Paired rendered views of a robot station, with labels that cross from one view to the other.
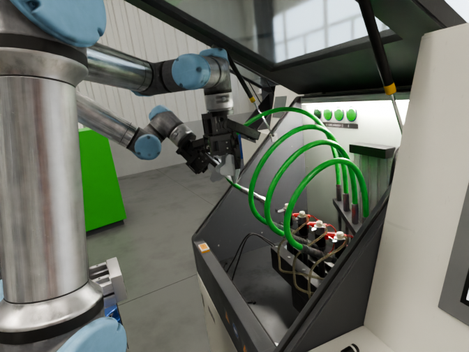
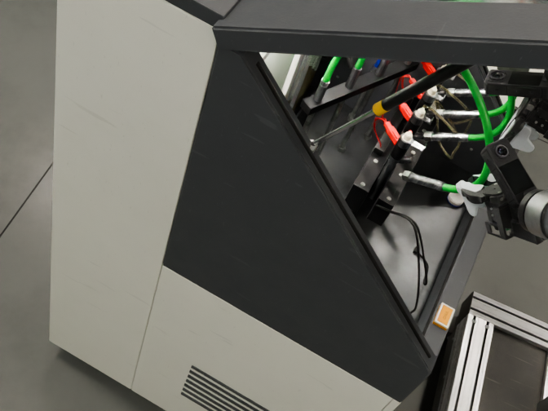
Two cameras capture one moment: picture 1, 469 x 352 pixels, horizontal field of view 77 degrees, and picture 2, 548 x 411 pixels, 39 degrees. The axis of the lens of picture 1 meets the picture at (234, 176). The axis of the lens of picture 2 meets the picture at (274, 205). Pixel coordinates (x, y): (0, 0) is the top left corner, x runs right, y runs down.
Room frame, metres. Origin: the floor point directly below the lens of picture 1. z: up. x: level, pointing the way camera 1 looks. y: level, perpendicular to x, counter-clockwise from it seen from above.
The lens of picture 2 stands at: (1.97, 0.21, 2.25)
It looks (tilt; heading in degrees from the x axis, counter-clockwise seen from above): 53 degrees down; 208
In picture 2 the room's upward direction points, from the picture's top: 23 degrees clockwise
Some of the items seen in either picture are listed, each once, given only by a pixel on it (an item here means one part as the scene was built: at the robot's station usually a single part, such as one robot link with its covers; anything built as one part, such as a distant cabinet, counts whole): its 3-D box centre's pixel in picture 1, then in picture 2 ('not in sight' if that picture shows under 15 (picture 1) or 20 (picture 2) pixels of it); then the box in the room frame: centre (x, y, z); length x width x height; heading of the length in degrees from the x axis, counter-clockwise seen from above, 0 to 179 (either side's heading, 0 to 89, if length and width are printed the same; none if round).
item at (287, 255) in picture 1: (314, 288); (389, 165); (0.75, -0.19, 0.91); 0.34 x 0.10 x 0.15; 20
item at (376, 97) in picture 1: (352, 98); not in sight; (0.95, -0.40, 1.43); 0.54 x 0.03 x 0.02; 20
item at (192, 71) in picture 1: (190, 72); not in sight; (0.74, 0.07, 1.55); 0.11 x 0.11 x 0.08; 66
